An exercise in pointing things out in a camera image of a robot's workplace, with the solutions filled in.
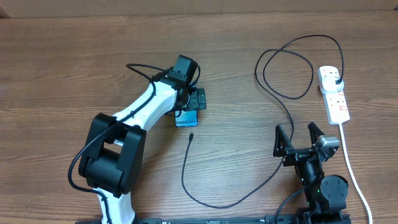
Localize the white power strip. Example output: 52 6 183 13
317 65 350 125

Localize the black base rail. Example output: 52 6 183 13
75 213 352 224

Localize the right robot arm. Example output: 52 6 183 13
271 122 351 223

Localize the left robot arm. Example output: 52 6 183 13
70 55 206 223

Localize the white power strip cord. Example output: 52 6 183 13
338 123 374 224

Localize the blue Galaxy smartphone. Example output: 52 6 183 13
175 110 198 128

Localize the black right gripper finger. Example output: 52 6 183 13
273 125 294 157
307 122 325 146

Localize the black USB charging cable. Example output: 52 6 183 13
181 34 345 210

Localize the white charger plug adapter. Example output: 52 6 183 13
320 77 345 94

